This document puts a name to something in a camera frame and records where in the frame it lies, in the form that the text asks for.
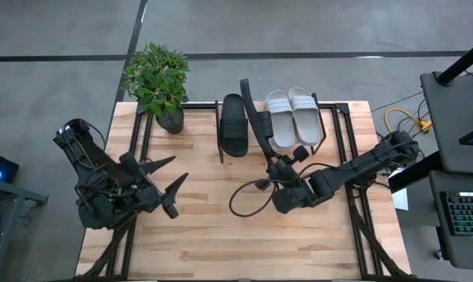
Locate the backlit computer keyboard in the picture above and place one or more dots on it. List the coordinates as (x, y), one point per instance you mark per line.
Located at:
(467, 213)

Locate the black aluminium rig frame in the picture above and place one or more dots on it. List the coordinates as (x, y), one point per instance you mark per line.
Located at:
(201, 105)

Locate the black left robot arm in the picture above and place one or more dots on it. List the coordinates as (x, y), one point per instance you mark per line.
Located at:
(87, 156)

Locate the wooden shelf with black frame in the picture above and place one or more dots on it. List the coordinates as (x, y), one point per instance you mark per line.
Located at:
(254, 135)

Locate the white paper sheet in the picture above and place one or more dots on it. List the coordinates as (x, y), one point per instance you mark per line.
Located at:
(401, 199)

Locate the grey metal stand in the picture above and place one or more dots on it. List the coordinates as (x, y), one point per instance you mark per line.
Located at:
(21, 192)

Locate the green potted plant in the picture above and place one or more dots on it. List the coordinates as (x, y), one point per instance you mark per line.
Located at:
(156, 78)

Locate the grey rubber slide sandal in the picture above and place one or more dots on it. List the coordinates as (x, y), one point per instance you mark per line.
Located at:
(281, 121)
(307, 117)

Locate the black desk caster wheel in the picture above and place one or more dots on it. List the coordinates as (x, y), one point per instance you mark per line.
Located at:
(438, 254)

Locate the dark grey monitor desk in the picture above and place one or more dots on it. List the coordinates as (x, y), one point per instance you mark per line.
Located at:
(452, 117)

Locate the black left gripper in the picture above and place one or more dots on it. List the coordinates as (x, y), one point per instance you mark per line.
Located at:
(150, 192)

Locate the dark grey keyboard desk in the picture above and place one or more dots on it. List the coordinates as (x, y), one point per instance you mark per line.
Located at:
(456, 250)

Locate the black monitor stand pole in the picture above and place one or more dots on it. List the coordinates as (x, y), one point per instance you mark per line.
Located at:
(461, 62)

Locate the black support beam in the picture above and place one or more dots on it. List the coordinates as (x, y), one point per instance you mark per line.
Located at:
(412, 172)

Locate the black device with blue light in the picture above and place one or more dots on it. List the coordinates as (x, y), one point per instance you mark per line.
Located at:
(3, 168)

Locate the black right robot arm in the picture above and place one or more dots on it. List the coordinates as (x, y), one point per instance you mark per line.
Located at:
(362, 164)

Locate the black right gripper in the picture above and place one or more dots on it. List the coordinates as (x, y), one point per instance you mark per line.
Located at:
(281, 172)

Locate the black rubber slide sandal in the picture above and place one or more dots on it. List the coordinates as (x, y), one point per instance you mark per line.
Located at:
(234, 125)
(264, 125)

